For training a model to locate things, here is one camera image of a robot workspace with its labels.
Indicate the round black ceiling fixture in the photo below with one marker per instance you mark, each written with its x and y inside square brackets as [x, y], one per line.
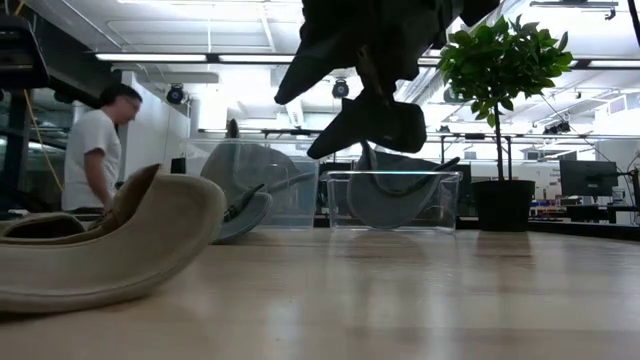
[175, 94]
[340, 89]

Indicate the dark grey cap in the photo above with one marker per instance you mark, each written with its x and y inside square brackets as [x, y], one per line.
[380, 127]

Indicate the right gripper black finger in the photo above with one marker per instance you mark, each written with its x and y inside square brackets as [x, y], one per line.
[315, 70]
[377, 80]

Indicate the black plant pot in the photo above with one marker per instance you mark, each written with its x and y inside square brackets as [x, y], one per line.
[502, 205]

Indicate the green leafy small tree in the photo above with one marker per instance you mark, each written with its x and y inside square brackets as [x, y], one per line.
[505, 60]

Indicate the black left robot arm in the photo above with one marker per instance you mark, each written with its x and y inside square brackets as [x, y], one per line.
[20, 55]

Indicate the large clear plastic bin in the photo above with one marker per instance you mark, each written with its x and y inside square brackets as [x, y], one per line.
[300, 210]

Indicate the washed grey-blue cap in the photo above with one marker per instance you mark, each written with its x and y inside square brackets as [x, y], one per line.
[390, 205]

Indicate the ceiling light strip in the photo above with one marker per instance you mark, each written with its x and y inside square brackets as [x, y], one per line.
[255, 58]
[150, 57]
[615, 64]
[429, 61]

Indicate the person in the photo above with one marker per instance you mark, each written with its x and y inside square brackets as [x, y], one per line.
[90, 150]

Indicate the black computer monitor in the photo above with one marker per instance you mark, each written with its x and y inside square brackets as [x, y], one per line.
[587, 177]
[178, 166]

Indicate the dark office desk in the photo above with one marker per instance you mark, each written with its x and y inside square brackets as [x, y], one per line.
[585, 214]

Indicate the beige cap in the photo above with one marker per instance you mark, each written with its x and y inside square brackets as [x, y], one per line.
[125, 250]

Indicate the small clear plastic bin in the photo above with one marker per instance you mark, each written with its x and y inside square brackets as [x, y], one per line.
[335, 200]

